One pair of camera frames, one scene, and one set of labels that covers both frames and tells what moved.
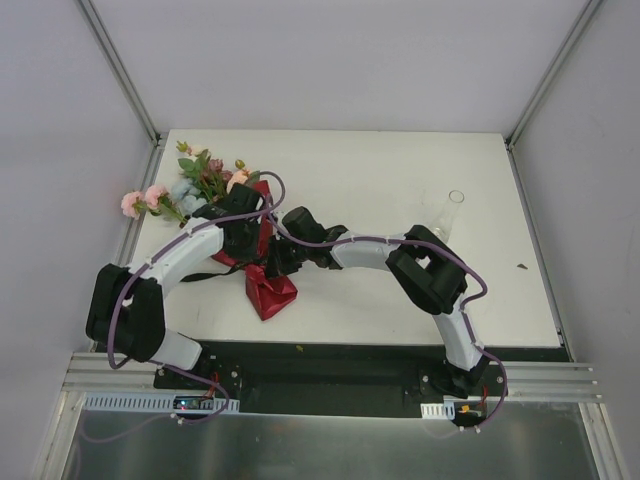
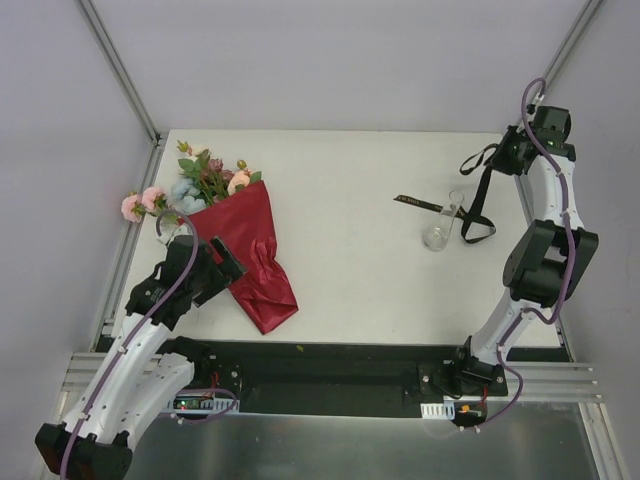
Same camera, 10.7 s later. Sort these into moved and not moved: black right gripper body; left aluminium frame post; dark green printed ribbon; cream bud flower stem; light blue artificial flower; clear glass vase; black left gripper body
Moved: black left gripper body; dark green printed ribbon; black right gripper body
Not moved: cream bud flower stem; clear glass vase; left aluminium frame post; light blue artificial flower
